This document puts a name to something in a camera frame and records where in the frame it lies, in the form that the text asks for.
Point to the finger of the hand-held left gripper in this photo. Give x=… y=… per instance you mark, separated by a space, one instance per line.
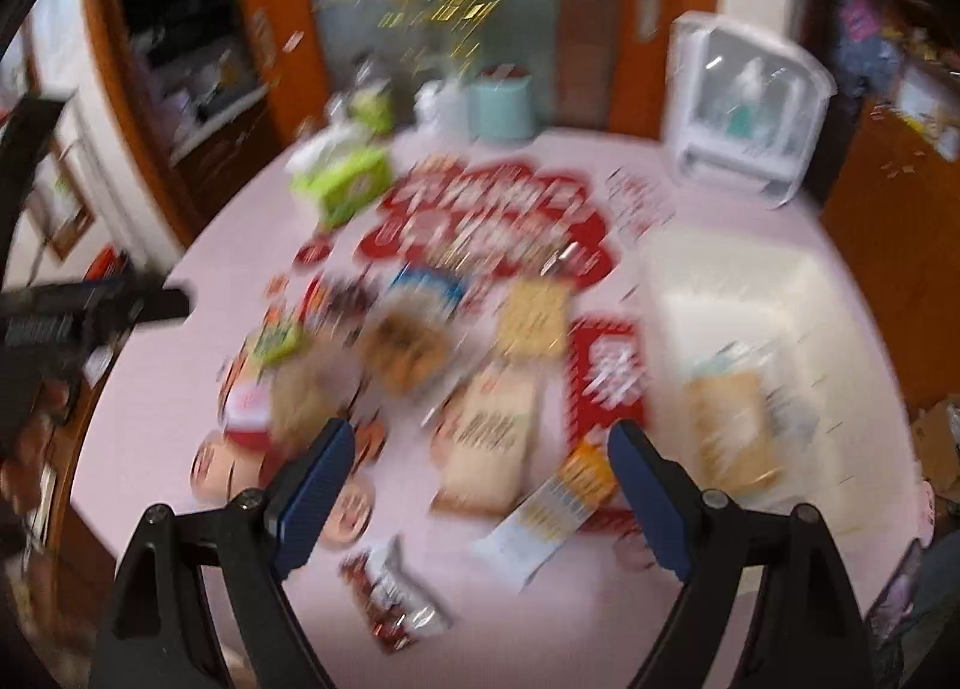
x=157 y=303

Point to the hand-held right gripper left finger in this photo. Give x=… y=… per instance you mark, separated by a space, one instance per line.
x=319 y=479

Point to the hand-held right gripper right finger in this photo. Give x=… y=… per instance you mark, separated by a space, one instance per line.
x=645 y=486

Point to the beige snack packet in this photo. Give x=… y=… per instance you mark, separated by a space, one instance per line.
x=304 y=396

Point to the orange and white bar packet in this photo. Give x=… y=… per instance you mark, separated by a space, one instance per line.
x=551 y=509

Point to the red and white snack packet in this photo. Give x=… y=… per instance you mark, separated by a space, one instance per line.
x=247 y=411

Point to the clear bag with tan snack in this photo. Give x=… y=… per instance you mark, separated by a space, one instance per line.
x=731 y=434

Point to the small green snack packet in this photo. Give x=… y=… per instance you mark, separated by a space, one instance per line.
x=277 y=344

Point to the dark red snack packet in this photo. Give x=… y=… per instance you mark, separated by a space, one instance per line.
x=394 y=603

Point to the round brown cookie packet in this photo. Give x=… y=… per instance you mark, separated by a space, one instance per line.
x=405 y=351

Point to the kraft paper snack packet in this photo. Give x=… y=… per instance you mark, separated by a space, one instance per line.
x=487 y=449

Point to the dark brown snack packet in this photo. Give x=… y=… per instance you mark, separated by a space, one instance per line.
x=341 y=306

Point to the white plastic storage bin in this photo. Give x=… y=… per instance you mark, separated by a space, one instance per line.
x=720 y=299

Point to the yellow cracker packet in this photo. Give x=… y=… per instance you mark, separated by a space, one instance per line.
x=534 y=318

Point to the blue and white snack packet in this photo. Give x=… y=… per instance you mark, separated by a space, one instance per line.
x=427 y=288

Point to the wooden framed picture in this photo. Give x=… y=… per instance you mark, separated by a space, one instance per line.
x=64 y=209

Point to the wooden shelf cabinet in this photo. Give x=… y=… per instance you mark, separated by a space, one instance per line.
x=892 y=156
x=195 y=81

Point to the green tissue box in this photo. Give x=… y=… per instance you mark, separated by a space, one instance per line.
x=352 y=179

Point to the glass bottle with green label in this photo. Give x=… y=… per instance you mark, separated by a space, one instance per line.
x=371 y=107

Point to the cardboard box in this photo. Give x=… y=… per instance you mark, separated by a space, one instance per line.
x=937 y=441

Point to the white plastic organizer cabinet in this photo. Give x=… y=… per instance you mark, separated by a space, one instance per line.
x=701 y=156

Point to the white squeeze bottle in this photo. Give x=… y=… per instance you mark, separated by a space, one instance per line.
x=442 y=111

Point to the teal canister with brown lid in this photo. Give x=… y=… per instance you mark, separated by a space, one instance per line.
x=499 y=111

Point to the glass door with gold ornament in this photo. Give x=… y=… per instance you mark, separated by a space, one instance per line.
x=525 y=21

